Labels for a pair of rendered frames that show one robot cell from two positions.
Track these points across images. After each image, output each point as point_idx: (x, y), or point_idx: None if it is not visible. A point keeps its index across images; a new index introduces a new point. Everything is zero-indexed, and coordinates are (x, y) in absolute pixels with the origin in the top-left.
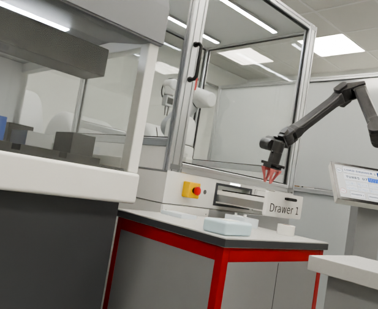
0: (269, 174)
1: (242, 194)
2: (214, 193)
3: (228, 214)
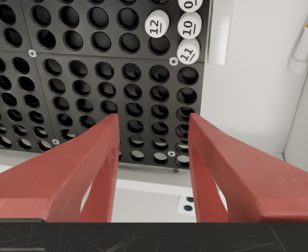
0: (96, 160)
1: (126, 187)
2: None
3: (190, 214)
